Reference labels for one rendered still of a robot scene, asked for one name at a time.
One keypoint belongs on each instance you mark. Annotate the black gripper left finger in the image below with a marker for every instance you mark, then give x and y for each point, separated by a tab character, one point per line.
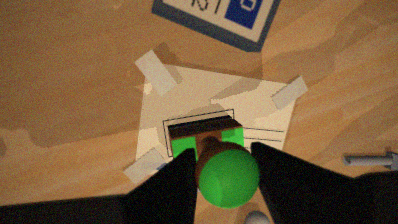
168	197

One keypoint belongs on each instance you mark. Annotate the cream paper card taped to bench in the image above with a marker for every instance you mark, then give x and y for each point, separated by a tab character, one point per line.
174	94

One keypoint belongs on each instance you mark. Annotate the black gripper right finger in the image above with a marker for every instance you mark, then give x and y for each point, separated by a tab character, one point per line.
296	191

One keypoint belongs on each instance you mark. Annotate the blue stamp pad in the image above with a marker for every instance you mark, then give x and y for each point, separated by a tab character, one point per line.
243	24

